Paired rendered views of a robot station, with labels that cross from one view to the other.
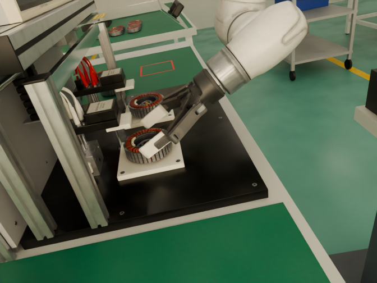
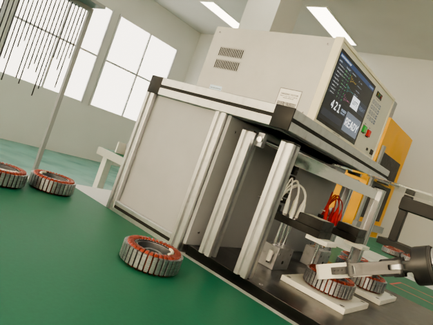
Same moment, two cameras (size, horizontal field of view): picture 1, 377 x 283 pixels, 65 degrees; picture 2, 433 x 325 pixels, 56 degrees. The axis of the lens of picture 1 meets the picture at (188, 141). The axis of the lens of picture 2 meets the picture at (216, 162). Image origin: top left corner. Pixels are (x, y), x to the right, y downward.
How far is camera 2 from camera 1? 0.41 m
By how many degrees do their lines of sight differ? 49
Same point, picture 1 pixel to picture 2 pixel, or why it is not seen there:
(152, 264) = (246, 313)
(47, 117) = (277, 166)
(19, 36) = (301, 117)
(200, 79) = (417, 248)
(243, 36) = not seen: outside the picture
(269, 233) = not seen: outside the picture
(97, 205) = (252, 254)
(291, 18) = not seen: outside the picture
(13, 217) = (201, 227)
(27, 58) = (296, 128)
